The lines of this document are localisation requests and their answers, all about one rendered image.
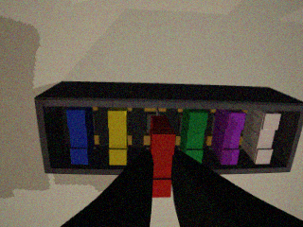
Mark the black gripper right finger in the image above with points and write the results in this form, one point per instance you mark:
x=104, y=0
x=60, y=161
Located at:
x=202, y=198

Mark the yellow fuse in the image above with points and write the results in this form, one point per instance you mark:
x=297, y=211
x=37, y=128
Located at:
x=119, y=129

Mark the black fuse block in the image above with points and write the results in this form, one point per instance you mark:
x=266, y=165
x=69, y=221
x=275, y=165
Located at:
x=250, y=130

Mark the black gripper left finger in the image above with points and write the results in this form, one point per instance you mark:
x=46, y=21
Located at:
x=126, y=202

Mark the green fuse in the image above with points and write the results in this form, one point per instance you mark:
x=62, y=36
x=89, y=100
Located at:
x=194, y=122

